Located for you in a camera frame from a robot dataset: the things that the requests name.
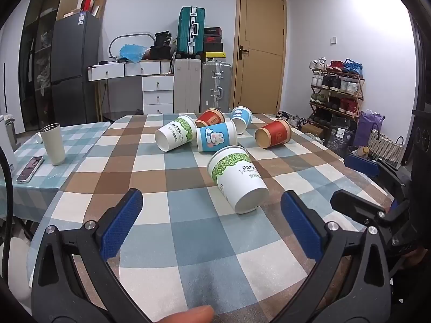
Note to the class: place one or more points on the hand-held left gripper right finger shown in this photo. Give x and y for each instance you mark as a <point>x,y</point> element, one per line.
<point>301,225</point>

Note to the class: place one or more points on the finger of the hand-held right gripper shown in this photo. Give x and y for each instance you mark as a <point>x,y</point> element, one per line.
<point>362,165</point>
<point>353,204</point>

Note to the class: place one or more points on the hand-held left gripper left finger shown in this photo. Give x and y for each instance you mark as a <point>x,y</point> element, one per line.
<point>123,222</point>

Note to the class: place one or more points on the white green-leaf paper cup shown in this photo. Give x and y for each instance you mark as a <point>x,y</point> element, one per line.
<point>175,137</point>
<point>235,181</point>

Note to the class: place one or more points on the red paper cup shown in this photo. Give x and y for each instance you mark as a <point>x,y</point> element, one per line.
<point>210,117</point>
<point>273,134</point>

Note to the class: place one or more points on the blue cartoon paper cup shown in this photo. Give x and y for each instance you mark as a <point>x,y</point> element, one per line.
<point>217,137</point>
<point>243,117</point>

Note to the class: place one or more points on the woven basket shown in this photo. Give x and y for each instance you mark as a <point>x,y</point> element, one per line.
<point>384,146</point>

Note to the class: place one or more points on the black printed bag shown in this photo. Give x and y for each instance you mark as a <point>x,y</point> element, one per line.
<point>341,134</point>

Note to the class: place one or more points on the purple bag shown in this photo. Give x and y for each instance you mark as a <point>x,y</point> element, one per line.
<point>368,126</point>

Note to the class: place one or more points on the wooden shoe rack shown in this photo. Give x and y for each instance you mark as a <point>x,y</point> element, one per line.
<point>358,99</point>

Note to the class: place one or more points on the shoe rack with shoes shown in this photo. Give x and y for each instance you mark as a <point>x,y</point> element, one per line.
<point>336,84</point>

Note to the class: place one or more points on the teal checkered tablecloth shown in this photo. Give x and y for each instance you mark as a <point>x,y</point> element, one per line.
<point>80,134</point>

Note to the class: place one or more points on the white steel tumbler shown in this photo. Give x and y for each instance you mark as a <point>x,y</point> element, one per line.
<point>53,144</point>

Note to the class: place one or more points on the white smartphone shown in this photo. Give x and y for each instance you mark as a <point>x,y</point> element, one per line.
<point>30,169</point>

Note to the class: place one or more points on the white drawer cabinet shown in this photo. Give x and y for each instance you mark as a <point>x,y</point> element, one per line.
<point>157,94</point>

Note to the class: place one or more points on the white appliance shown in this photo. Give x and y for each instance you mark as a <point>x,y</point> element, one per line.
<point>6,141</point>

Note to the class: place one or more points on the white suitcase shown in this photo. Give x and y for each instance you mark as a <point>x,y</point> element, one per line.
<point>187,85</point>

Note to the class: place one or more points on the white dressing desk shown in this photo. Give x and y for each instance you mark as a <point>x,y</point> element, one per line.
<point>129,69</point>

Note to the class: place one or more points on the wooden door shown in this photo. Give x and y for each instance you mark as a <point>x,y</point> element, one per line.
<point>259,50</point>

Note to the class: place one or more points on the dark grey refrigerator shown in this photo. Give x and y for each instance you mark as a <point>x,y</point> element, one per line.
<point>75,70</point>

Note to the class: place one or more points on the silver suitcase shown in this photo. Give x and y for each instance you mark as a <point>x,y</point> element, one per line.
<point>215,87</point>

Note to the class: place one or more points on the blue plastic bag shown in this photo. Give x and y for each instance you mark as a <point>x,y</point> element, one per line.
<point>133,52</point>

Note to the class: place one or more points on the oval mirror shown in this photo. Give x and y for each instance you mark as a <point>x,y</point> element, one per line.
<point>114,42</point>

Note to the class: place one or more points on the yellow black shoebox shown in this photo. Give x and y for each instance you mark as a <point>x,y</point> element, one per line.
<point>214,55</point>

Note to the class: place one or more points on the glass door cabinet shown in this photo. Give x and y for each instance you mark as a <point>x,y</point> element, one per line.
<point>33,60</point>

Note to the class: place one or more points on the red black shoebox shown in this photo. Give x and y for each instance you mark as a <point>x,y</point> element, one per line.
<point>212,40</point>

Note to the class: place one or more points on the teal suitcase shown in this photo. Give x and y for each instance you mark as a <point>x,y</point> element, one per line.
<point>190,30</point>

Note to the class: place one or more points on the brown cardboard box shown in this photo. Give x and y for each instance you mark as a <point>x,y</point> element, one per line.
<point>99,6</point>

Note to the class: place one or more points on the red box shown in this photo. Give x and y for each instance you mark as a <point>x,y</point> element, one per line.
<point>88,2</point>

